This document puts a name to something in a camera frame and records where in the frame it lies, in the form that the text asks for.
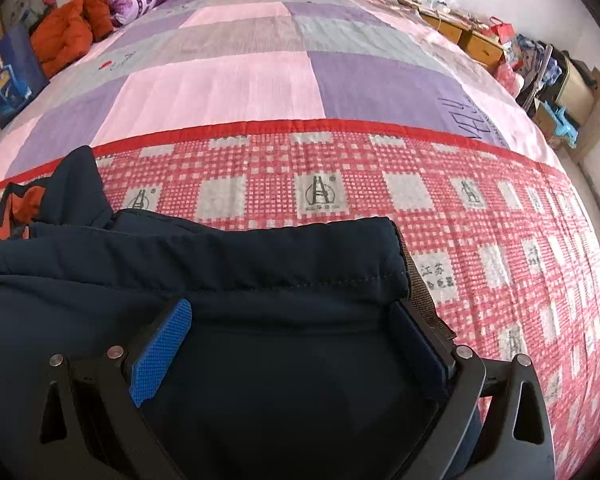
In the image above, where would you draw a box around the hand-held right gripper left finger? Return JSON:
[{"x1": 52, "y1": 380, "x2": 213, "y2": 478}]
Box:
[{"x1": 39, "y1": 297, "x2": 193, "y2": 480}]

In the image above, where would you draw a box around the wooden nightstand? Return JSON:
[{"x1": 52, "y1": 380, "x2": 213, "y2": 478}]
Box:
[{"x1": 397, "y1": 0, "x2": 506, "y2": 73}]

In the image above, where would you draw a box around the blue printed bag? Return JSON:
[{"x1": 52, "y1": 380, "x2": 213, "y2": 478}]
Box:
[{"x1": 0, "y1": 22, "x2": 51, "y2": 130}]

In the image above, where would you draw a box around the blue patterned cloth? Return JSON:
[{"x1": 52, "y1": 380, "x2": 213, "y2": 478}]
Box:
[{"x1": 510, "y1": 35, "x2": 551, "y2": 76}]

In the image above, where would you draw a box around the pink plastic bag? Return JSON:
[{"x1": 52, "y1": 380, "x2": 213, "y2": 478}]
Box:
[{"x1": 495, "y1": 60, "x2": 526, "y2": 93}]

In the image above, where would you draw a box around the red checked blanket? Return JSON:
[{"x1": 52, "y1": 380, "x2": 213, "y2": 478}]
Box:
[{"x1": 0, "y1": 119, "x2": 600, "y2": 480}]

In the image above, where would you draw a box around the pile of clothes and bags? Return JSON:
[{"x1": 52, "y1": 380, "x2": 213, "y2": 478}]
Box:
[{"x1": 517, "y1": 42, "x2": 566, "y2": 106}]

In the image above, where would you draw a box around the large cardboard box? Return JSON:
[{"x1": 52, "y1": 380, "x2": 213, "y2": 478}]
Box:
[{"x1": 555, "y1": 57, "x2": 600, "y2": 121}]

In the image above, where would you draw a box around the pink purple patchwork quilt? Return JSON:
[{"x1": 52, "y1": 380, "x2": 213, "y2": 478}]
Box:
[{"x1": 0, "y1": 0, "x2": 563, "y2": 193}]

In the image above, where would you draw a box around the small cardboard box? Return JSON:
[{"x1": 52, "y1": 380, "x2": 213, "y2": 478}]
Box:
[{"x1": 530, "y1": 100, "x2": 561, "y2": 136}]

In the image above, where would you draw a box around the dark navy jacket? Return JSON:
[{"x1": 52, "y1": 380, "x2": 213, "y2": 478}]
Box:
[{"x1": 0, "y1": 146, "x2": 483, "y2": 480}]

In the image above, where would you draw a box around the grey cloth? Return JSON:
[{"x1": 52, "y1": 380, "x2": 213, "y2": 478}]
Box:
[{"x1": 10, "y1": 0, "x2": 47, "y2": 28}]

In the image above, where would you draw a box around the cluster of small toiletries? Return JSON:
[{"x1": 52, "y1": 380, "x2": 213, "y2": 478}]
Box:
[{"x1": 400, "y1": 0, "x2": 491, "y2": 26}]

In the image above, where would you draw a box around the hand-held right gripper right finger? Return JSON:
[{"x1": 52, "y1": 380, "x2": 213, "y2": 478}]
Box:
[{"x1": 387, "y1": 298, "x2": 556, "y2": 480}]

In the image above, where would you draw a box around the orange jacket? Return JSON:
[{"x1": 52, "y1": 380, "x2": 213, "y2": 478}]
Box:
[{"x1": 30, "y1": 0, "x2": 118, "y2": 78}]

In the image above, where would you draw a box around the red gift bag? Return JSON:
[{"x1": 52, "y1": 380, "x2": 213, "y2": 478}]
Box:
[{"x1": 489, "y1": 16, "x2": 516, "y2": 46}]

